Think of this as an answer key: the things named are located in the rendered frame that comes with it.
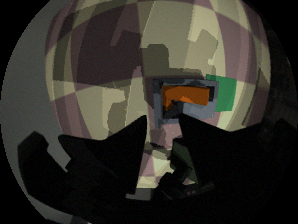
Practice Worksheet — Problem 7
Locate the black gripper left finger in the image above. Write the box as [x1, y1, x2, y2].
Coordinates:
[59, 115, 148, 194]

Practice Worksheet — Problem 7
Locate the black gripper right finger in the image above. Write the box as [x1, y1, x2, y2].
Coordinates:
[180, 113, 266, 189]

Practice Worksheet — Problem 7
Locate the orange l-shaped part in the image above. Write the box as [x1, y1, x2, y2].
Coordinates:
[161, 85, 210, 111]

